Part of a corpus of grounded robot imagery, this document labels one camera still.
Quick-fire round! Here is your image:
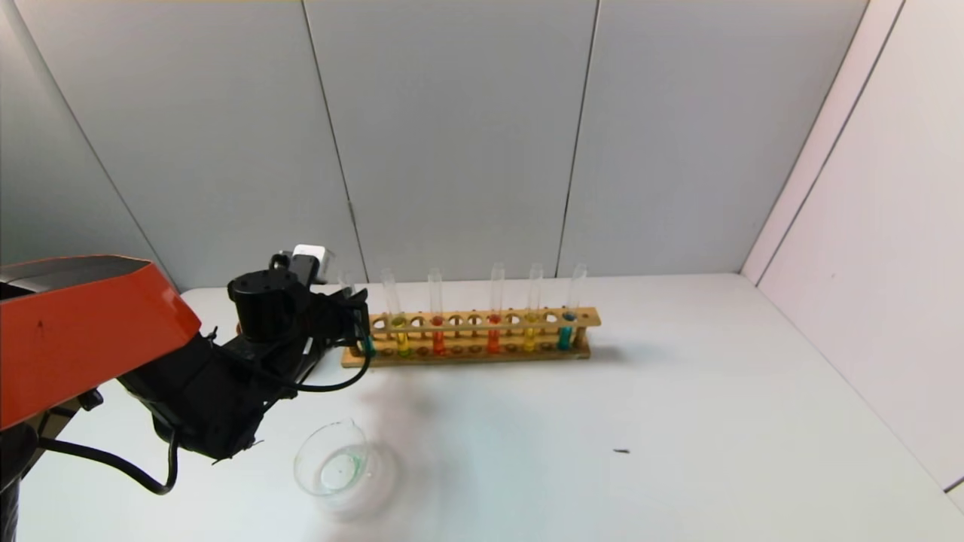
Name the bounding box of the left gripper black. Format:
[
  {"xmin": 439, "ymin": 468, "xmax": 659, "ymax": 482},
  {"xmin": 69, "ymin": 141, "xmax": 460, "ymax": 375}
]
[{"xmin": 310, "ymin": 286, "xmax": 371, "ymax": 346}]

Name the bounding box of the test tube with blue pigment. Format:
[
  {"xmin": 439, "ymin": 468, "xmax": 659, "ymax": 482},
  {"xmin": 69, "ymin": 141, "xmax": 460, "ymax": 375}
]
[
  {"xmin": 556, "ymin": 263, "xmax": 588, "ymax": 352},
  {"xmin": 339, "ymin": 271, "xmax": 377, "ymax": 359}
]

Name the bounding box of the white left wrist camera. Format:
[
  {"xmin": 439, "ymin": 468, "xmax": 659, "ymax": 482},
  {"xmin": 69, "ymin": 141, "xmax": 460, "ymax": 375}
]
[{"xmin": 290, "ymin": 245, "xmax": 332, "ymax": 285}]

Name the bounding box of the test tube with red pigment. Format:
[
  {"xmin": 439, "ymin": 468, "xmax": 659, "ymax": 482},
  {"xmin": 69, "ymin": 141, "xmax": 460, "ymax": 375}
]
[
  {"xmin": 428, "ymin": 268, "xmax": 447, "ymax": 356},
  {"xmin": 486, "ymin": 263, "xmax": 506, "ymax": 355}
]

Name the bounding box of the test tube with yellow pigment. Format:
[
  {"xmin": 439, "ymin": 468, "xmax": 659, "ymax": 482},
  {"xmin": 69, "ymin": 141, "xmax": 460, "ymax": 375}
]
[
  {"xmin": 522, "ymin": 263, "xmax": 545, "ymax": 353},
  {"xmin": 380, "ymin": 269, "xmax": 412, "ymax": 358}
]

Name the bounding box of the thin black cable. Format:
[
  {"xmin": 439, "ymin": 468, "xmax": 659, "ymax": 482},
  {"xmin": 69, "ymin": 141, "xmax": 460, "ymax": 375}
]
[{"xmin": 256, "ymin": 297, "xmax": 374, "ymax": 394}]

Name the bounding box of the wooden test tube rack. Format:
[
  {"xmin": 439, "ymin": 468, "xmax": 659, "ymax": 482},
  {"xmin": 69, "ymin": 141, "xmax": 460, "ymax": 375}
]
[{"xmin": 340, "ymin": 305, "xmax": 603, "ymax": 369}]

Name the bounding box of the thick black cable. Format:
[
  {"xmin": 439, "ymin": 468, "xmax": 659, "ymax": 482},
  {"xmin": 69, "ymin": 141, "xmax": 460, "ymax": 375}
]
[{"xmin": 38, "ymin": 433, "xmax": 179, "ymax": 496}]

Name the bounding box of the clear glass beaker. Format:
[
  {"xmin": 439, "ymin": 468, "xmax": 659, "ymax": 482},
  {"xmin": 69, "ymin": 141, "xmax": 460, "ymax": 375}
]
[{"xmin": 293, "ymin": 419, "xmax": 389, "ymax": 519}]

